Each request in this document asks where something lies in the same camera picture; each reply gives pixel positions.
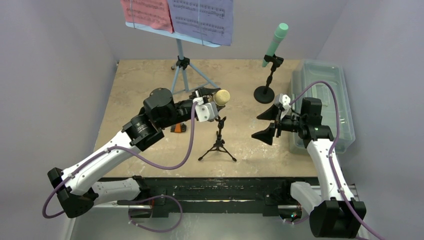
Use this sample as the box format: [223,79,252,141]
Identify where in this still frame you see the black round-base mic stand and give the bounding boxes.
[253,54,284,104]

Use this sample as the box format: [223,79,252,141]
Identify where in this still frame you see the beige microphone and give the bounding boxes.
[208,89,231,107]

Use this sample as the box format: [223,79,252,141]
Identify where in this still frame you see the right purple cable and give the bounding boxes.
[283,80,388,240]

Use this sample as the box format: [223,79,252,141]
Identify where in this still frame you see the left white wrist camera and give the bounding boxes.
[192,97,219,123]

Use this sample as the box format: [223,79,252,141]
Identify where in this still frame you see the black tripod mic stand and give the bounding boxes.
[198,116,237,162]

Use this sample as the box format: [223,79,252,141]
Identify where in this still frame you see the orange hex key set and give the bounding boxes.
[170,123,187,133]

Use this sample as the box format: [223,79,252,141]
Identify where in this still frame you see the red sheet music page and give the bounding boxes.
[120,0,174,34]

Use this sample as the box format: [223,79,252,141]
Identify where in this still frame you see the clear plastic storage box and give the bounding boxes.
[288,59,356,155]

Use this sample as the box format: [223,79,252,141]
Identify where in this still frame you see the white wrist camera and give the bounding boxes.
[274,93,291,114]
[192,97,219,123]

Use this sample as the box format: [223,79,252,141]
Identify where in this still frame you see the green microphone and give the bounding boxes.
[265,23,289,57]

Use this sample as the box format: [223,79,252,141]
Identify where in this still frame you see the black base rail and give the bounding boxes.
[111,176,320,219]

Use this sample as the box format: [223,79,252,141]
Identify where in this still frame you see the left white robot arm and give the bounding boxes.
[47,87,230,218]

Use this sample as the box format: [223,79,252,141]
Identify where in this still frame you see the purple sheet music page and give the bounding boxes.
[167,0,234,46]

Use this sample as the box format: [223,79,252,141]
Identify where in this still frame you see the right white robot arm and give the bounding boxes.
[251,93,367,239]

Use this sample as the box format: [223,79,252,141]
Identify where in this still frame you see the blue music stand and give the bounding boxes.
[125,22,221,95]

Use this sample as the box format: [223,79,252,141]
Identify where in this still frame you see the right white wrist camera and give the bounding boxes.
[274,93,291,114]

